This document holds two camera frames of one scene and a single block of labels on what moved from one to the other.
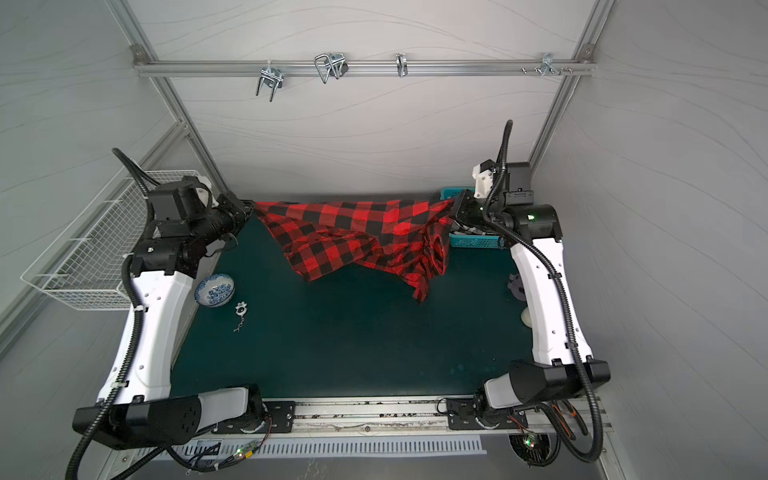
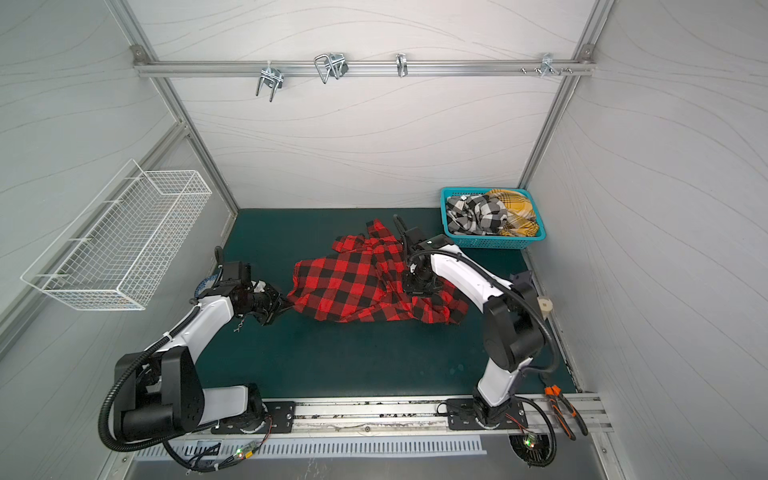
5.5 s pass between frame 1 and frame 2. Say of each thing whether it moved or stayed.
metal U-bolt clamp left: stayed
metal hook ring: stayed
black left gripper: moved
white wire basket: stayed
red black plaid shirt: moved
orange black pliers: stayed
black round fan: stayed
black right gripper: moved
